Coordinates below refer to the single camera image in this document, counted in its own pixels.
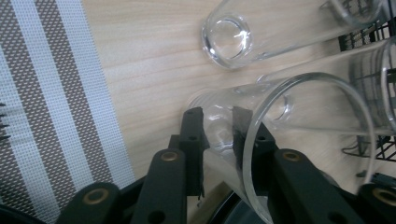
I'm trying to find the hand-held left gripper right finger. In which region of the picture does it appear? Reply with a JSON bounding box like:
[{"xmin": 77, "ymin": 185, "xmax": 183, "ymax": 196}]
[{"xmin": 232, "ymin": 106, "xmax": 277, "ymax": 198}]

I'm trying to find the dark metal fork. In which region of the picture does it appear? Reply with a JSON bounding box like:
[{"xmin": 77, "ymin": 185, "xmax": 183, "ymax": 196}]
[{"xmin": 0, "ymin": 102, "xmax": 12, "ymax": 142}]

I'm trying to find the clear drinking glass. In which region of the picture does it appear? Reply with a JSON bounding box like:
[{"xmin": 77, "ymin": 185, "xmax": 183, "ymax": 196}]
[
  {"xmin": 201, "ymin": 0, "xmax": 389, "ymax": 70},
  {"xmin": 255, "ymin": 36, "xmax": 396, "ymax": 138},
  {"xmin": 186, "ymin": 72, "xmax": 376, "ymax": 224}
]

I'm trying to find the black wire cutlery holder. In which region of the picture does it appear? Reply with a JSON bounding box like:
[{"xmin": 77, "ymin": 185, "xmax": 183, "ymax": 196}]
[{"xmin": 338, "ymin": 19, "xmax": 396, "ymax": 162}]

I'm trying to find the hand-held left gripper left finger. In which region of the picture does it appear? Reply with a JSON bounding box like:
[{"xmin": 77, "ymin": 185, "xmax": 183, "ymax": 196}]
[{"xmin": 168, "ymin": 106, "xmax": 210, "ymax": 198}]

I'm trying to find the striped woven placemat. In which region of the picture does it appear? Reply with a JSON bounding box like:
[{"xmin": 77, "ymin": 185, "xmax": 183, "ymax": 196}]
[{"xmin": 0, "ymin": 0, "xmax": 136, "ymax": 224}]

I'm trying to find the black round plate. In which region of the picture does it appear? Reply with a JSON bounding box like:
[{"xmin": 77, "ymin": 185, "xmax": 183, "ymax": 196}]
[{"xmin": 0, "ymin": 203, "xmax": 45, "ymax": 224}]

